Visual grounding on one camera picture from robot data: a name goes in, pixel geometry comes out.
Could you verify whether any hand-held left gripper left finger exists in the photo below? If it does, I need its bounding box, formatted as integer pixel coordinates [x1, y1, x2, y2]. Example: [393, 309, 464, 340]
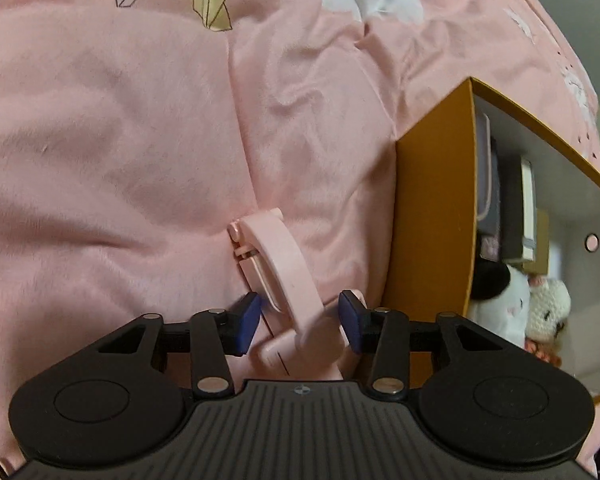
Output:
[97, 291, 261, 398]

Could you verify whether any white crochet doll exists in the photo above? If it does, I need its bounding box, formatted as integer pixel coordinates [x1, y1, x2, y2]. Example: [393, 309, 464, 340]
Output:
[524, 277, 573, 345]

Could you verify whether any orange cardboard box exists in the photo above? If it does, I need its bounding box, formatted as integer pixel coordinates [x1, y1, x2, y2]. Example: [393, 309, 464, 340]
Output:
[380, 76, 600, 405]

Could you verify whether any dark grey box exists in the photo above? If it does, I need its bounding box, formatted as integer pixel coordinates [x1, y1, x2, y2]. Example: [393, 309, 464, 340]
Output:
[497, 139, 524, 262]

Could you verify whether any pink cloud printed blanket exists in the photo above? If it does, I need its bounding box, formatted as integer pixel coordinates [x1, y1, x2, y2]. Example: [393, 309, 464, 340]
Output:
[0, 0, 600, 480]

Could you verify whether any gold box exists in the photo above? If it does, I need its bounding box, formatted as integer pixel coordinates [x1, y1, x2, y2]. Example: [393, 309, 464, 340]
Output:
[522, 209, 551, 275]

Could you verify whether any white dog plush toy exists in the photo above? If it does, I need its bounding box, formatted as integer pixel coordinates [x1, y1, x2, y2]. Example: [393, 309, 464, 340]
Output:
[467, 259, 532, 347]

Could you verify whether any orange plush toy blue hat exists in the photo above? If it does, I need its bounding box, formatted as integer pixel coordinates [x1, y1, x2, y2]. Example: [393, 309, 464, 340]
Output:
[524, 339, 562, 367]

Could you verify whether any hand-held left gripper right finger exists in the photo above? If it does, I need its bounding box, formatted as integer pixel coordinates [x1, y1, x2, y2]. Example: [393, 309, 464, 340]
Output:
[338, 289, 501, 396]

